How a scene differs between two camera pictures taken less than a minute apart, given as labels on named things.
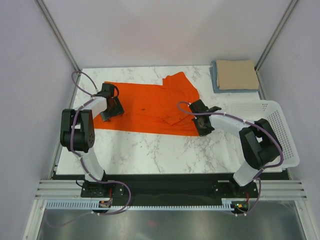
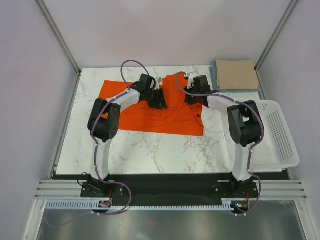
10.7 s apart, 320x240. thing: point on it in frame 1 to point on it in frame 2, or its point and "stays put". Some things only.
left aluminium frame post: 62,43 stays put
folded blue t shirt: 213,72 stays put
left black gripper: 118,111 to 160,103
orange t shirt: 154,109 stays put
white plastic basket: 269,114 stays put
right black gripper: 202,132 to 189,101
